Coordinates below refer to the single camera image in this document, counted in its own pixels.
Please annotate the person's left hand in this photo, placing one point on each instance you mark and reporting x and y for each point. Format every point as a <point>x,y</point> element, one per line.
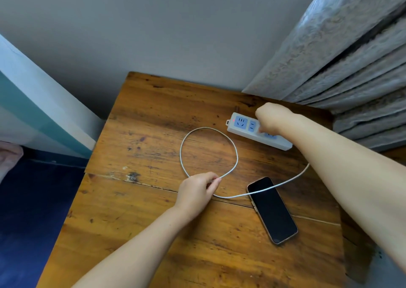
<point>192,194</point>

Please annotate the person's right hand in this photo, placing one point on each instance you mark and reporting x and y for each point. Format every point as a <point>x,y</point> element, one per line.
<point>274,116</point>

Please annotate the person's left thumb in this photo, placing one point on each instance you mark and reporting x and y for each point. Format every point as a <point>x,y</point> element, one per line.
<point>214,183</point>

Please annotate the person's right fingers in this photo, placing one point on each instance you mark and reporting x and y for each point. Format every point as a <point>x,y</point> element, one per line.
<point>264,129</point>

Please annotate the person's right forearm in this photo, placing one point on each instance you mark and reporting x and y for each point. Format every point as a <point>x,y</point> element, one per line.
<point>349,170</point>

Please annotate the person's left forearm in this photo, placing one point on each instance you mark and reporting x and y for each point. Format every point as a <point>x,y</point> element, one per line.
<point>136,253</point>

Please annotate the white power strip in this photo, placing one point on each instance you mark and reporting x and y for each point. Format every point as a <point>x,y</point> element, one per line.
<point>243,124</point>

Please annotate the black smartphone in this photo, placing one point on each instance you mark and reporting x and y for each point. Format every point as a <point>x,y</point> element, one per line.
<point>272,210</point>

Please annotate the grey patterned curtain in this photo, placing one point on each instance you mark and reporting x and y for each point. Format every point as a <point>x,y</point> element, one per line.
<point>349,59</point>

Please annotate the white and teal bed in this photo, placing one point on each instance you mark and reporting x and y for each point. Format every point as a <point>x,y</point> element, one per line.
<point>38,107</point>

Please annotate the pink cloth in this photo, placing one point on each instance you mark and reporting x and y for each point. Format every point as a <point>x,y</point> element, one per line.
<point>9,157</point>

